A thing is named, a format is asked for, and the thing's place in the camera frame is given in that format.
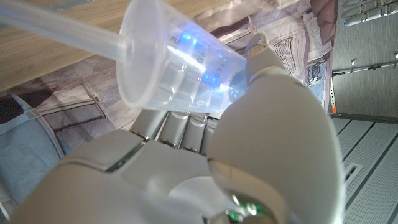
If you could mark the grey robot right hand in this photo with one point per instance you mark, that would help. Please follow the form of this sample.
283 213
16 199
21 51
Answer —
273 140

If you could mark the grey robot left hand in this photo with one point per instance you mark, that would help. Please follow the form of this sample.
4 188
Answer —
370 12

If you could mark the large clear plastic syringe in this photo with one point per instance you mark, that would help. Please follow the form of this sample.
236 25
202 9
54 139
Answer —
155 62

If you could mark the printed living room backdrop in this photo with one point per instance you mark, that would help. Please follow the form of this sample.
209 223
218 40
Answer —
77 118

